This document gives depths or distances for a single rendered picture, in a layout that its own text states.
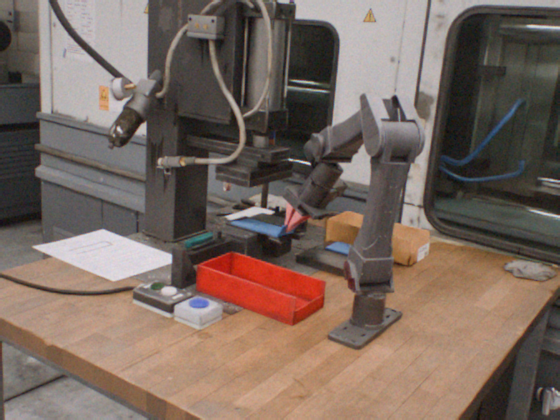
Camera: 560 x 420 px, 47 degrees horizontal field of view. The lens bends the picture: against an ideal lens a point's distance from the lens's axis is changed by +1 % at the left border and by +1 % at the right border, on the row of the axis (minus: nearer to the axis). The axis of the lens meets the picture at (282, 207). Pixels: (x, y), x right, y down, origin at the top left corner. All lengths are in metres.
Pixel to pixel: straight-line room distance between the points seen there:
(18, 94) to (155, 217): 3.00
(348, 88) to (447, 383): 1.20
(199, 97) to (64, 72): 1.70
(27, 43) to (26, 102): 2.85
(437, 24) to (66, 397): 1.93
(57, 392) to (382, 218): 1.88
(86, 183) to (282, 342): 2.02
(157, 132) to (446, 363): 0.91
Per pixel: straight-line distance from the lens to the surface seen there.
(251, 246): 1.51
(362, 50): 2.10
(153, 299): 1.30
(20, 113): 4.65
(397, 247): 1.66
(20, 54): 7.59
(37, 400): 2.76
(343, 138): 1.32
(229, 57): 1.50
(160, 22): 1.64
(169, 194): 1.67
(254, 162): 1.49
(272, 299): 1.28
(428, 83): 1.93
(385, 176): 1.16
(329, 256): 1.60
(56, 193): 3.33
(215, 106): 1.53
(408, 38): 2.01
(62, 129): 3.22
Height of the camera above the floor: 1.46
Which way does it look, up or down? 16 degrees down
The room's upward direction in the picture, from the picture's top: 5 degrees clockwise
